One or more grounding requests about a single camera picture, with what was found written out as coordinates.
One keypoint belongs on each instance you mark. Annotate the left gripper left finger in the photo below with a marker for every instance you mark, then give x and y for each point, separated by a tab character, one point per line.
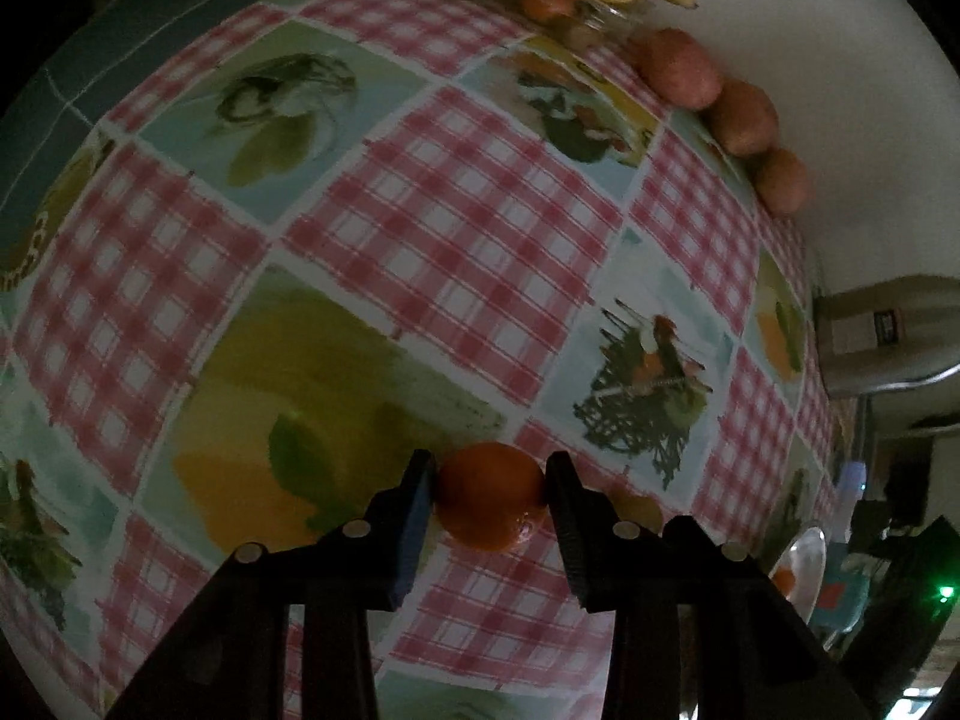
399	519

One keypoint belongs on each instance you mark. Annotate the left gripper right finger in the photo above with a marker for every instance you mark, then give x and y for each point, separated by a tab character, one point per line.
619	567

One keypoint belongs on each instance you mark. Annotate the orange tangerine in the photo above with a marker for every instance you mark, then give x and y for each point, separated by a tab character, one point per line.
490	496
784	580

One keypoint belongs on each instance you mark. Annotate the large stainless steel plate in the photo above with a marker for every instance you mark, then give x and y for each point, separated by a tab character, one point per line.
806	556

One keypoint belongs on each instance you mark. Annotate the teal plastic container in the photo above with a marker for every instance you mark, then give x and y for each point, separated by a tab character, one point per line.
842	602

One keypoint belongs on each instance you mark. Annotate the white power strip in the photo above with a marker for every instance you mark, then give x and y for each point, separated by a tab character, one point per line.
852	480

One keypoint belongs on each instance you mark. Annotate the checkered fruit print tablecloth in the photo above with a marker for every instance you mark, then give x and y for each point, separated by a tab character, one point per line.
255	252

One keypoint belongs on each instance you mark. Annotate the stainless steel thermos kettle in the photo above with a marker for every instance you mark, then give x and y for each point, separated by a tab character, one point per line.
891	336

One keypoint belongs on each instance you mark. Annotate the right red apple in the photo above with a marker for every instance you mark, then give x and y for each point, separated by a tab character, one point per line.
782	181

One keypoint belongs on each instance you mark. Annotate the red apple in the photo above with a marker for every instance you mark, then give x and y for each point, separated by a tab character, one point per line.
678	68
782	181
743	120

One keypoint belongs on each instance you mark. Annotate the middle red apple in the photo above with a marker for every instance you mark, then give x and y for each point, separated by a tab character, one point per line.
743	120

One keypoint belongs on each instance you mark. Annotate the left red apple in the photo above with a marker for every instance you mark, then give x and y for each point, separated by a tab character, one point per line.
678	68

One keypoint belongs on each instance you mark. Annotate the clear glass fruit bowl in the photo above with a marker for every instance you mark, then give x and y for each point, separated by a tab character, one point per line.
579	24

